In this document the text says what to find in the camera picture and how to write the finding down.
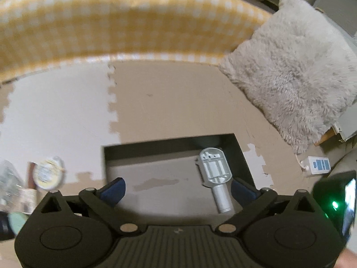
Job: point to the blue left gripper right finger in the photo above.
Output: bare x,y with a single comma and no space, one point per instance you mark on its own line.
242,192

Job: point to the white power strip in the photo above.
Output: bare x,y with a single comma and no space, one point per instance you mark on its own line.
315,166

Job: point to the clear plastic parts case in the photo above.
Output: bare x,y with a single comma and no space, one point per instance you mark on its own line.
11,183

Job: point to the fluffy grey cushion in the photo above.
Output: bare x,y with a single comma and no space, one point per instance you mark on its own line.
298,70

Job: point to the round yellow label tin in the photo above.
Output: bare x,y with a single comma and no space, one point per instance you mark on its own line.
49,173

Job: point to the mint green round tape measure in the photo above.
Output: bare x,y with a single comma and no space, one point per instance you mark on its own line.
16,221

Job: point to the brown leather strip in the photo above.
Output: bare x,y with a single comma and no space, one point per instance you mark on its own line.
30,180

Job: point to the black cardboard box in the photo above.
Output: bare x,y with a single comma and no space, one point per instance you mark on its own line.
162,177

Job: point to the small printed cardboard box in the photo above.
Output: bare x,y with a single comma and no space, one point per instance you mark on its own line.
25,201

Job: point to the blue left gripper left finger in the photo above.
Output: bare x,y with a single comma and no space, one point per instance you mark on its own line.
113,192

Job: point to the yellow checkered fabric sofa edge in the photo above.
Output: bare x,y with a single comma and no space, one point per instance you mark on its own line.
39,35

